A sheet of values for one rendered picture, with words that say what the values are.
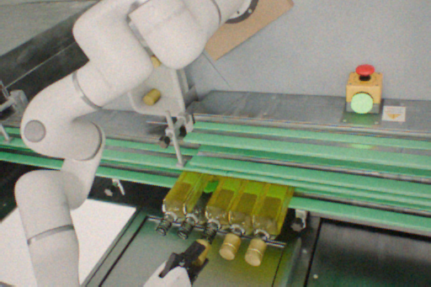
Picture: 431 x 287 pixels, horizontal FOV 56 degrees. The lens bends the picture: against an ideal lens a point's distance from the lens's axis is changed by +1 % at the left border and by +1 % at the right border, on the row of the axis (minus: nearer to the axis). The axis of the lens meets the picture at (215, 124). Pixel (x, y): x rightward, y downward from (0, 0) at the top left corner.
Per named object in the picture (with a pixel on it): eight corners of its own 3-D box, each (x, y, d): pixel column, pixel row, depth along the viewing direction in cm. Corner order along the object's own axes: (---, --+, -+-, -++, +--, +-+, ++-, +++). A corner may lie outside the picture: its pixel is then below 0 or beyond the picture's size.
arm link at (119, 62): (112, 97, 84) (61, 29, 79) (210, 37, 79) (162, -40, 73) (98, 114, 76) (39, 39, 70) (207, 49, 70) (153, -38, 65)
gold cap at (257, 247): (252, 247, 88) (245, 264, 85) (249, 236, 86) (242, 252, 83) (268, 250, 87) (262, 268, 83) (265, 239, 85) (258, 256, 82)
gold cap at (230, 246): (227, 241, 91) (220, 257, 87) (225, 231, 89) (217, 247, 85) (242, 245, 89) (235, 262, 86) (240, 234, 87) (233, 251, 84)
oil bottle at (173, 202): (198, 167, 116) (162, 222, 100) (194, 151, 113) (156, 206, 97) (216, 169, 114) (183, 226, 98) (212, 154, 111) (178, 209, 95)
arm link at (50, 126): (106, 78, 86) (54, 110, 89) (61, 58, 73) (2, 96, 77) (127, 135, 82) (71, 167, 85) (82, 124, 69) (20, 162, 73)
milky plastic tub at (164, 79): (148, 98, 126) (133, 114, 119) (127, 29, 114) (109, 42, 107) (198, 101, 119) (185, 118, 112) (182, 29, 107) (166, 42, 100)
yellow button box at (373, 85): (350, 95, 99) (345, 112, 94) (350, 68, 95) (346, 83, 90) (381, 97, 97) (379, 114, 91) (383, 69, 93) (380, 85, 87)
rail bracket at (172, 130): (188, 148, 112) (167, 178, 103) (174, 96, 103) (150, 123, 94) (198, 149, 111) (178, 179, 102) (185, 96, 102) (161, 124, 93)
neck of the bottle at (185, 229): (187, 222, 97) (178, 238, 93) (184, 214, 95) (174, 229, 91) (198, 225, 95) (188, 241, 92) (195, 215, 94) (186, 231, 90)
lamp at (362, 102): (351, 108, 93) (349, 115, 91) (352, 91, 90) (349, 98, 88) (373, 109, 91) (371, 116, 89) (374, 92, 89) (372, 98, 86)
